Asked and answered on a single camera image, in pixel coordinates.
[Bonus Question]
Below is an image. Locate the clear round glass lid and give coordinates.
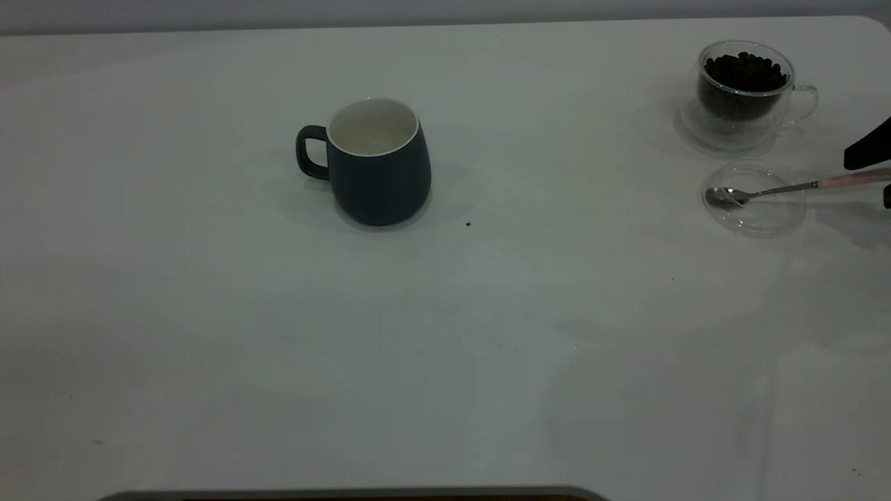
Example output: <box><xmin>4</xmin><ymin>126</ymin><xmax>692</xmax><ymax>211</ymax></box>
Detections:
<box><xmin>702</xmin><ymin>161</ymin><xmax>807</xmax><ymax>239</ymax></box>

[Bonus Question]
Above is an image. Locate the clear double-wall glass cup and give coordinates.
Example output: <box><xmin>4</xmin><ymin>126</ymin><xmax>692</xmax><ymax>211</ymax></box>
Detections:
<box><xmin>679</xmin><ymin>40</ymin><xmax>819</xmax><ymax>151</ymax></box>

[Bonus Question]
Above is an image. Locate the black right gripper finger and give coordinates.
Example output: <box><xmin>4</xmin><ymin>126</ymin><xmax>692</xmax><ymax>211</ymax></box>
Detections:
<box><xmin>844</xmin><ymin>116</ymin><xmax>891</xmax><ymax>171</ymax></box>

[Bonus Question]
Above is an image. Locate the dark blue-grey ceramic mug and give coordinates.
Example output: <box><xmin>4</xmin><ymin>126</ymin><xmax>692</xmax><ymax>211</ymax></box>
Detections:
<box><xmin>296</xmin><ymin>98</ymin><xmax>432</xmax><ymax>228</ymax></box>

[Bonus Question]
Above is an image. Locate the metal spoon with pink handle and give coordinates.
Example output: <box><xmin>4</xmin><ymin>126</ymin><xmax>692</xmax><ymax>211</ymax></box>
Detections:
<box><xmin>704</xmin><ymin>168</ymin><xmax>891</xmax><ymax>210</ymax></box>

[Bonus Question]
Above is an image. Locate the pile of coffee beans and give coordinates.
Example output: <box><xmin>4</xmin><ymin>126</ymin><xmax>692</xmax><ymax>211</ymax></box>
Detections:
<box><xmin>698</xmin><ymin>52</ymin><xmax>789</xmax><ymax>122</ymax></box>

